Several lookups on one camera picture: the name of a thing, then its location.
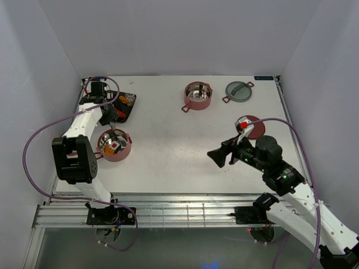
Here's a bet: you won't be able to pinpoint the red sausage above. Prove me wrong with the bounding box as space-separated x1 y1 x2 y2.
116 109 126 119

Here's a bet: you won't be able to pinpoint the purple cable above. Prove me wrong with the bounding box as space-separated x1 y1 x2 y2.
243 117 322 269
22 76 140 252

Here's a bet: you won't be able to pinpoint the pink steel-lined left bowl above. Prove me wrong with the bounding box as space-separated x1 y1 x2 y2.
96 129 132 162

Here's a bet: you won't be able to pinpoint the stainless steel tongs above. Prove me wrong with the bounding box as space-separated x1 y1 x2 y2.
109 121 116 130

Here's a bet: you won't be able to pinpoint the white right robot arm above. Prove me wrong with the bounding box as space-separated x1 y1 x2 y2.
207 136 358 268

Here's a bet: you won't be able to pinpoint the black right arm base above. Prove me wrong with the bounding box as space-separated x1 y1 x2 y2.
234 206 268 224

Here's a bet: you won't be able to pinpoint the grey lid with handle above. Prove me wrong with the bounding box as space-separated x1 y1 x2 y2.
222 81 255 103

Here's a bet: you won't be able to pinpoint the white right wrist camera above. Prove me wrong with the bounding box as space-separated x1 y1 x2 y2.
234 117 254 144

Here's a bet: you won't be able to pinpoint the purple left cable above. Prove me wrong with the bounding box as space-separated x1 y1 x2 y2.
22 76 140 252

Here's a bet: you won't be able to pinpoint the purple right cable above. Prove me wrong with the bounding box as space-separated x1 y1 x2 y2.
243 117 322 269

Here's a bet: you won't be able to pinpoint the pink steel-lined far bowl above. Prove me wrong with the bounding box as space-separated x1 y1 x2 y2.
181 81 213 113

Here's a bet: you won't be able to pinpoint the white red sushi piece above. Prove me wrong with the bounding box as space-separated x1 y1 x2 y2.
109 141 121 150

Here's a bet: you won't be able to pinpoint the pink steel-lined bowl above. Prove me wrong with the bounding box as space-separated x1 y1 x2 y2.
181 81 213 113
96 129 132 162

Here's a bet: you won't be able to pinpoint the black patterned square plate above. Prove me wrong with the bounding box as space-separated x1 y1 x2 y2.
99 92 137 126

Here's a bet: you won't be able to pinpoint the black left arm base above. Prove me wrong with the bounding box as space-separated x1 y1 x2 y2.
86 206 136 226

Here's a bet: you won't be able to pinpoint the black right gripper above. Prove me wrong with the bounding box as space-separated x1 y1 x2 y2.
206 132 268 173

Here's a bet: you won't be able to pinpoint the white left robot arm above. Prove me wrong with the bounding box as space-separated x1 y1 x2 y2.
52 80 119 224

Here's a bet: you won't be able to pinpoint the orange fried food piece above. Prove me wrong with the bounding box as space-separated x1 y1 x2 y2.
103 145 115 156

